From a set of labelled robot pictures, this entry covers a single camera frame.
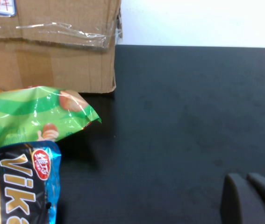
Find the blue black Vik chips bag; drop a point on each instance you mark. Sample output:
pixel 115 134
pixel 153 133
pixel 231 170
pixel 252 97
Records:
pixel 17 186

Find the white label with red writing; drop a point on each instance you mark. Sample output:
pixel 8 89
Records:
pixel 0 7

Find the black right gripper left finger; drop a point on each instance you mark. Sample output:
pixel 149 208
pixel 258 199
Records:
pixel 239 205

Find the green cucumber Lay's chips bag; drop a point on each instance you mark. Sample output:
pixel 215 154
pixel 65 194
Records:
pixel 24 112

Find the taped cardboard box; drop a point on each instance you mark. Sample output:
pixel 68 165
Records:
pixel 52 63

